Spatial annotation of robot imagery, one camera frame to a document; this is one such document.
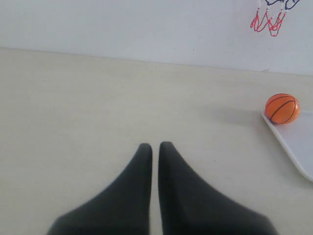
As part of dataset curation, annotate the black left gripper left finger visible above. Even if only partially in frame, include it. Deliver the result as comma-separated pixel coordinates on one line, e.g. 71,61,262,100
48,143,153,235

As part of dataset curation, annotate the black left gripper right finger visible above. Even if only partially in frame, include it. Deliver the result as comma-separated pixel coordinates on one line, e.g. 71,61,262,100
158,142,278,235

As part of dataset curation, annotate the small orange basketball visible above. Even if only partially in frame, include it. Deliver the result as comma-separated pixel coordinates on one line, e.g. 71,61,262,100
264,93,301,124

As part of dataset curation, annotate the red mini basketball hoop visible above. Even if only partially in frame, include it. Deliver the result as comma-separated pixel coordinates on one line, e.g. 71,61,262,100
250,0,300,37

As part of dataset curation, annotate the white plastic tray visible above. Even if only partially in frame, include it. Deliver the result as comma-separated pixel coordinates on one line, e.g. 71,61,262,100
262,111,313,181

